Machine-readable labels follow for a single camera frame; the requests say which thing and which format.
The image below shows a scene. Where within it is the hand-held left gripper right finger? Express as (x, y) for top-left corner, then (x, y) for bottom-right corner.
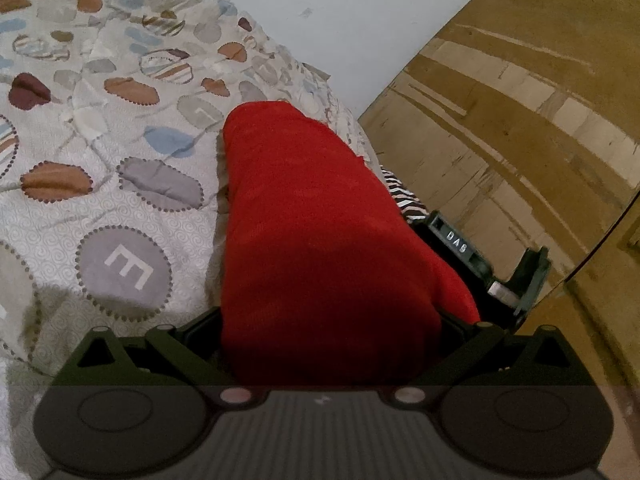
(390, 310), (597, 404)

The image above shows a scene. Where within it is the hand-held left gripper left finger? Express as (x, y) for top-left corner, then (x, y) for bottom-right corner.
(54, 306), (252, 404)

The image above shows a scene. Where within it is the red garment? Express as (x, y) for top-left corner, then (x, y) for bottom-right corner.
(215, 100), (483, 387)

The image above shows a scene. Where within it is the black white striped cloth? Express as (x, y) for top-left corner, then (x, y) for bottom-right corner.
(381, 166), (429, 224)

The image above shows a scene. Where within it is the pebble print blanket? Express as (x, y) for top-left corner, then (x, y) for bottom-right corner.
(0, 0), (386, 480)

